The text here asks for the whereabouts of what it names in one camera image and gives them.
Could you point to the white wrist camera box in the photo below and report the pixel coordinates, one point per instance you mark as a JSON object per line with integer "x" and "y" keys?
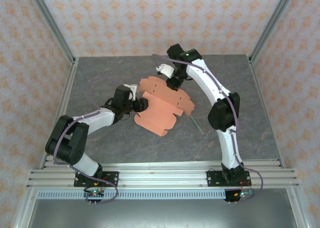
{"x": 166, "y": 69}
{"x": 132, "y": 88}

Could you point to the right small circuit board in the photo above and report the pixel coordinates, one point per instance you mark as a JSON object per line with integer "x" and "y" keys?
{"x": 246, "y": 193}

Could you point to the aluminium frame leg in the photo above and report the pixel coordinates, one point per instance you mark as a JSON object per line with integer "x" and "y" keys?
{"x": 297, "y": 210}
{"x": 25, "y": 213}

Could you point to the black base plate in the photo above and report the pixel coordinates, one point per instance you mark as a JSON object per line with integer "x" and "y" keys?
{"x": 215, "y": 179}
{"x": 112, "y": 179}

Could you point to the thin green strip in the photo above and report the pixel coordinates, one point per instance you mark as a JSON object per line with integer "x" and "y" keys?
{"x": 197, "y": 125}

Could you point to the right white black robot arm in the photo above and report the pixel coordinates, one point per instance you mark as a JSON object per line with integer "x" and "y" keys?
{"x": 203, "y": 85}

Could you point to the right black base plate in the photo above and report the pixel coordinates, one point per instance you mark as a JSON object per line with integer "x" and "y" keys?
{"x": 215, "y": 179}

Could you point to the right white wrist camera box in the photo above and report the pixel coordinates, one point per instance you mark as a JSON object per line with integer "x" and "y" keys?
{"x": 166, "y": 69}

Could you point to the aluminium mounting rail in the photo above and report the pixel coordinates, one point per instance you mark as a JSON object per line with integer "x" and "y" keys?
{"x": 162, "y": 178}

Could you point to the left small circuit board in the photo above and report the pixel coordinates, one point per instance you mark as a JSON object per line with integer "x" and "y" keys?
{"x": 96, "y": 194}

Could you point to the small circuit board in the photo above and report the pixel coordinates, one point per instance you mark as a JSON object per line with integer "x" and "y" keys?
{"x": 96, "y": 194}
{"x": 246, "y": 193}

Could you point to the orange paper box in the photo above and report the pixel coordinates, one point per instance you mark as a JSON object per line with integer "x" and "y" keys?
{"x": 160, "y": 113}

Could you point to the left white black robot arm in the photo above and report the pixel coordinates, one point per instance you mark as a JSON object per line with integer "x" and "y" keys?
{"x": 102, "y": 119}

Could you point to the aluminium frame post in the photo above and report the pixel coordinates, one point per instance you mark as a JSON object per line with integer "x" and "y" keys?
{"x": 51, "y": 23}
{"x": 273, "y": 23}

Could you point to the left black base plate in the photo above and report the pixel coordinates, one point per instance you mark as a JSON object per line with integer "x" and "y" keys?
{"x": 112, "y": 179}

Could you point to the aluminium table side rail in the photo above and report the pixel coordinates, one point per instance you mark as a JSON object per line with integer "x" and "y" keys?
{"x": 71, "y": 75}
{"x": 255, "y": 75}

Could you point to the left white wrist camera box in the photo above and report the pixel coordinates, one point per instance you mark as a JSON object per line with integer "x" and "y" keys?
{"x": 132, "y": 88}

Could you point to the grey metal shelf panel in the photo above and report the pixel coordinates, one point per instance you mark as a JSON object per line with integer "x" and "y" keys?
{"x": 162, "y": 213}

